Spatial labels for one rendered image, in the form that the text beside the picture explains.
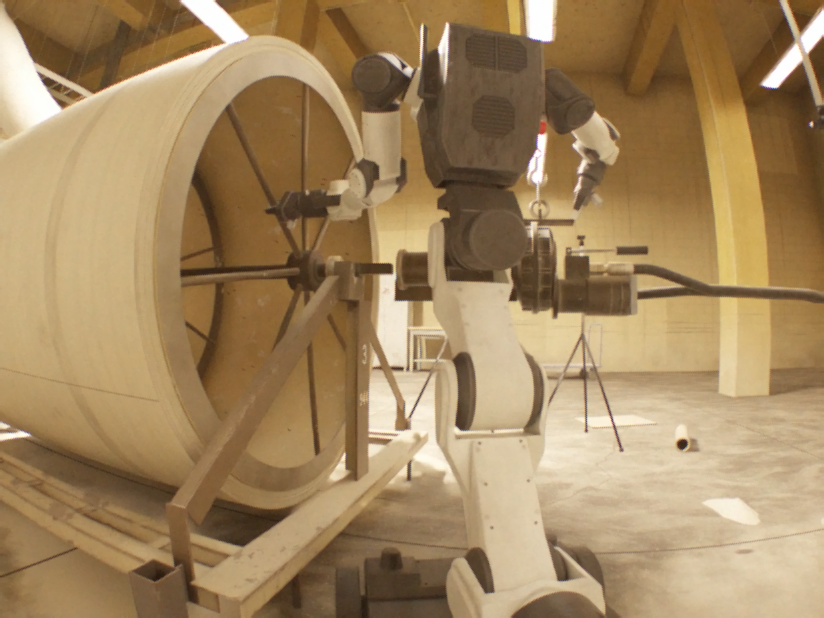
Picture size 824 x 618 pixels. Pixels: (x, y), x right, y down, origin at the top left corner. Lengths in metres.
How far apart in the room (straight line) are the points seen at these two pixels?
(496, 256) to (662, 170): 9.92
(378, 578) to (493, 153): 0.87
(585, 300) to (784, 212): 10.52
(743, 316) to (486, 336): 5.06
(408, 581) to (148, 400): 0.68
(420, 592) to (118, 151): 1.17
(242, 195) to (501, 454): 2.17
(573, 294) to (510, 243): 0.64
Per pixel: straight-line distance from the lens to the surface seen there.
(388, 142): 1.07
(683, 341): 10.12
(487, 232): 0.82
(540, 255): 1.37
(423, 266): 1.48
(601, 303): 1.45
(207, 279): 1.18
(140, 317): 1.00
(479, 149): 0.91
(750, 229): 5.97
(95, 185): 1.18
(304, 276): 1.60
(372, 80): 1.00
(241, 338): 2.70
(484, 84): 0.92
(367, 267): 1.57
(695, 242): 10.45
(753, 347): 5.82
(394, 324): 8.89
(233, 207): 2.72
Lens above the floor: 0.69
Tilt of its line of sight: 3 degrees up
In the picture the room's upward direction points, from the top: 1 degrees clockwise
